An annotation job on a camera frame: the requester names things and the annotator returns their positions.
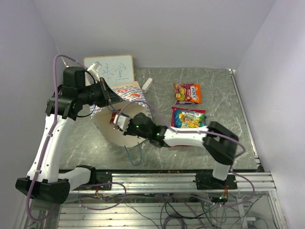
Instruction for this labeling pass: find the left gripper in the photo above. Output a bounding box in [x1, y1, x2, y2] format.
[79, 77, 123, 108]

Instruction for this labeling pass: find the red Skittles bag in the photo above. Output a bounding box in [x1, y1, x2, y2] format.
[109, 110, 120, 124]

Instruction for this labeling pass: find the checkered paper bag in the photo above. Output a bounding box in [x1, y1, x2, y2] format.
[90, 81, 152, 149]

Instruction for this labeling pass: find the red chips bag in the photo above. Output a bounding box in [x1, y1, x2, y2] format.
[170, 145, 192, 148]

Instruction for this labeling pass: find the green Fox's candy bag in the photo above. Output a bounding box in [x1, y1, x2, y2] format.
[171, 107, 206, 128]

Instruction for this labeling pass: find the orange yellow snack bag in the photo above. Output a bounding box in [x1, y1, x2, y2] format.
[173, 83, 202, 104]

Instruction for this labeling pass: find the purple snack bag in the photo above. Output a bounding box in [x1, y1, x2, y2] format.
[176, 100, 198, 104]

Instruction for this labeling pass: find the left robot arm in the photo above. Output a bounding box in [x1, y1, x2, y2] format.
[15, 67, 122, 204]

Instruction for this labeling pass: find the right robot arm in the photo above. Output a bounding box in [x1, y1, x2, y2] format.
[114, 113, 239, 189]

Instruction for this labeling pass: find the small whiteboard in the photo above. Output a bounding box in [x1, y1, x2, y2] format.
[84, 54, 134, 87]

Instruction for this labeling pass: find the white board eraser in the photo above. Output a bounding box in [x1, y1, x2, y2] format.
[142, 78, 153, 93]

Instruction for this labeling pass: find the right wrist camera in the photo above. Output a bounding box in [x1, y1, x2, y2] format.
[113, 114, 131, 132]

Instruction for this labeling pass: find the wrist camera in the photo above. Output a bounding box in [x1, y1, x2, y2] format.
[87, 62, 102, 84]
[113, 114, 131, 132]

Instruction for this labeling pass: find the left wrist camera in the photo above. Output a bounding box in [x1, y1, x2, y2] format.
[87, 62, 102, 84]

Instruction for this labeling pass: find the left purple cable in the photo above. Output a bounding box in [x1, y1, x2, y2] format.
[25, 54, 89, 222]

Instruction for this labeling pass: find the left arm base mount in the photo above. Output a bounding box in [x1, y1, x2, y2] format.
[79, 170, 112, 190]

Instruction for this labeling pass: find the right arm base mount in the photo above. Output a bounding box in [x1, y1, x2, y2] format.
[194, 170, 237, 190]

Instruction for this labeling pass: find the aluminium frame rail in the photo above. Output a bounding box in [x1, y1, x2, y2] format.
[57, 172, 277, 194]

